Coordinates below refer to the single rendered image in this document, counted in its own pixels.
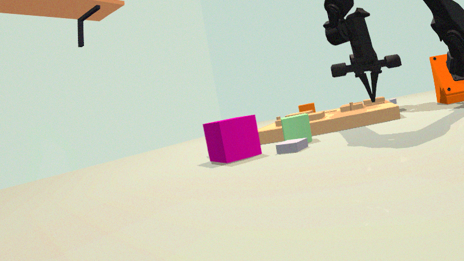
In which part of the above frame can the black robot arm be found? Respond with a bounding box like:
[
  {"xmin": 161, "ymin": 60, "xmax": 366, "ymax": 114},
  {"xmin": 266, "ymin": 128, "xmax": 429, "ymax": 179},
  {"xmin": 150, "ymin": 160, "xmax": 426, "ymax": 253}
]
[{"xmin": 323, "ymin": 0, "xmax": 464, "ymax": 81}]

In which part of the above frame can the magenta cube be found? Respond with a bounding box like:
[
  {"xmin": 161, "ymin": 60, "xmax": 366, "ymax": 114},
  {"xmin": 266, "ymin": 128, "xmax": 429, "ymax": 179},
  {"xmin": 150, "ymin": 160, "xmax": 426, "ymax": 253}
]
[{"xmin": 203, "ymin": 115, "xmax": 262, "ymax": 163}]

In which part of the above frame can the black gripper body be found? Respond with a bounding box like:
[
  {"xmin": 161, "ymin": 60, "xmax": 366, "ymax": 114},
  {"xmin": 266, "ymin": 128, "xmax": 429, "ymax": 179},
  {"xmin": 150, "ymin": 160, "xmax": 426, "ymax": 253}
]
[{"xmin": 331, "ymin": 35, "xmax": 402, "ymax": 77}]

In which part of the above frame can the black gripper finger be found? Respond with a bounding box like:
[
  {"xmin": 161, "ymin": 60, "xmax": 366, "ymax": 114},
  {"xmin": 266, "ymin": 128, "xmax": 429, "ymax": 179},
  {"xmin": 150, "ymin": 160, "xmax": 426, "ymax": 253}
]
[
  {"xmin": 355, "ymin": 73, "xmax": 373, "ymax": 102},
  {"xmin": 370, "ymin": 70, "xmax": 382, "ymax": 102}
]

